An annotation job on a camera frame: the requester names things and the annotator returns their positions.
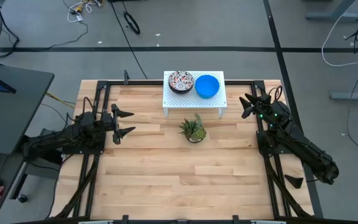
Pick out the yellow cable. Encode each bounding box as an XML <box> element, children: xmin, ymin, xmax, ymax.
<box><xmin>45</xmin><ymin>91</ymin><xmax>76</xmax><ymax>110</ymax></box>

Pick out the white floor cable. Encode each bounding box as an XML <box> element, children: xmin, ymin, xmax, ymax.
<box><xmin>321</xmin><ymin>0</ymin><xmax>358</xmax><ymax>68</ymax></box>

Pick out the blue plastic bowl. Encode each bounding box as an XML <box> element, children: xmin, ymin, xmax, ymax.
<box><xmin>195</xmin><ymin>74</ymin><xmax>221</xmax><ymax>100</ymax></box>

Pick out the white perforated metal shelf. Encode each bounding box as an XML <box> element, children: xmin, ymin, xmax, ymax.
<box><xmin>162</xmin><ymin>70</ymin><xmax>228</xmax><ymax>119</ymax></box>

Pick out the black aluminium table frame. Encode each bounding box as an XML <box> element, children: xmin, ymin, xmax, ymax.
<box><xmin>50</xmin><ymin>79</ymin><xmax>315</xmax><ymax>224</ymax></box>

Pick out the grey desk foot plate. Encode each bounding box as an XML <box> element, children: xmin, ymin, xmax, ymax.
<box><xmin>25</xmin><ymin>129</ymin><xmax>63</xmax><ymax>181</ymax></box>

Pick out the grey table base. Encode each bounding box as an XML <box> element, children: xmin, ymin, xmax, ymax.
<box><xmin>329</xmin><ymin>83</ymin><xmax>358</xmax><ymax>102</ymax></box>
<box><xmin>305</xmin><ymin>0</ymin><xmax>358</xmax><ymax>22</ymax></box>

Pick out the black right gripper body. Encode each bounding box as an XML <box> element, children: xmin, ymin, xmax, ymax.
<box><xmin>246</xmin><ymin>93</ymin><xmax>275</xmax><ymax>117</ymax></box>

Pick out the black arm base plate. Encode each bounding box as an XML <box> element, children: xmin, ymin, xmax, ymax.
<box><xmin>255</xmin><ymin>129</ymin><xmax>291</xmax><ymax>156</ymax></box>
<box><xmin>61</xmin><ymin>130</ymin><xmax>107</xmax><ymax>156</ymax></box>

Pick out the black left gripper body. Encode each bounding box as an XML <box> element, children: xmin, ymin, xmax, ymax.
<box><xmin>101</xmin><ymin>103</ymin><xmax>122</xmax><ymax>146</ymax></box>

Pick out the coiled black cable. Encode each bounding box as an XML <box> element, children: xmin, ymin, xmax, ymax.
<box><xmin>122</xmin><ymin>11</ymin><xmax>141</xmax><ymax>35</ymax></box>

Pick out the floral patterned ceramic bowl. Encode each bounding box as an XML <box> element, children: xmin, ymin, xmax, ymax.
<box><xmin>168</xmin><ymin>70</ymin><xmax>195</xmax><ymax>91</ymax></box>

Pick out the potted succulent plant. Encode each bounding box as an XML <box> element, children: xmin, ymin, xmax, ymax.
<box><xmin>178</xmin><ymin>113</ymin><xmax>208</xmax><ymax>144</ymax></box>

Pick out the spare black gripper finger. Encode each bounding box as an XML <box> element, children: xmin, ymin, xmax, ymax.
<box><xmin>283</xmin><ymin>174</ymin><xmax>305</xmax><ymax>189</ymax></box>

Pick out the white power strip cable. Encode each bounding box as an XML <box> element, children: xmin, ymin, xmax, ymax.
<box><xmin>67</xmin><ymin>0</ymin><xmax>102</xmax><ymax>23</ymax></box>

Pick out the black office desk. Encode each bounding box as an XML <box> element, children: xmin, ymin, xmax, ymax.
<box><xmin>0</xmin><ymin>62</ymin><xmax>55</xmax><ymax>224</ymax></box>

